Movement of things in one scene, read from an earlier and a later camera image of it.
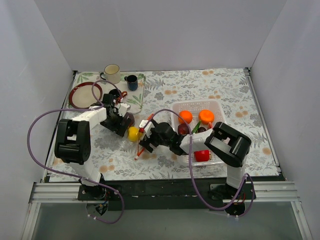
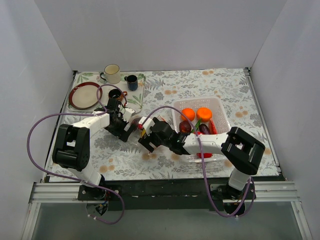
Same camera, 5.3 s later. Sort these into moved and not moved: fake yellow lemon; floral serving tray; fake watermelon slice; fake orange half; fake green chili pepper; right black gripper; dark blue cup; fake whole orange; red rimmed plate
Moved: fake whole orange; fake yellow lemon; fake orange half
Not moved: fake green chili pepper; dark blue cup; floral serving tray; red rimmed plate; right black gripper; fake watermelon slice
